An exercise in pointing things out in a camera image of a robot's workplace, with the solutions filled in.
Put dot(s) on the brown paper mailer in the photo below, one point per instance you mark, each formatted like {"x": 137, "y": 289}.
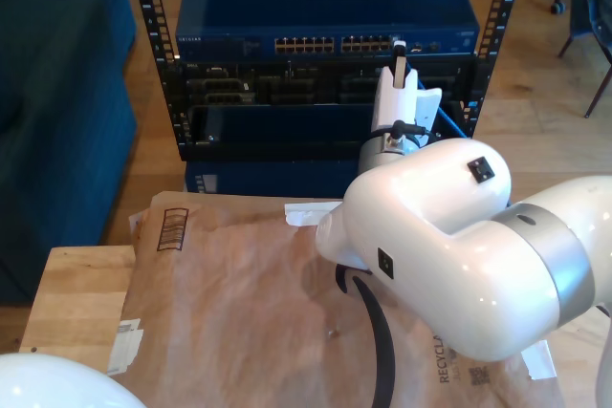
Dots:
{"x": 215, "y": 322}

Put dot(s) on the dark metal chair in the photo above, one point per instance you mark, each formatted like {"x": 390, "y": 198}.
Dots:
{"x": 595, "y": 98}

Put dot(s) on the black rack server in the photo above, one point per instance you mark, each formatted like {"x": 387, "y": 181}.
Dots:
{"x": 287, "y": 88}

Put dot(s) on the blue sofa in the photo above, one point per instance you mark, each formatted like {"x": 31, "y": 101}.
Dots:
{"x": 62, "y": 92}

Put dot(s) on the blue-grey jacket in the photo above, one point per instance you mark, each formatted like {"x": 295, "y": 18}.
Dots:
{"x": 597, "y": 6}

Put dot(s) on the black rack frame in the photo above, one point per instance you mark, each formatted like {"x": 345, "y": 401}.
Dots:
{"x": 334, "y": 152}

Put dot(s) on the blue device under rack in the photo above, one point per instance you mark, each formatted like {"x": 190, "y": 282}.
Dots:
{"x": 287, "y": 178}

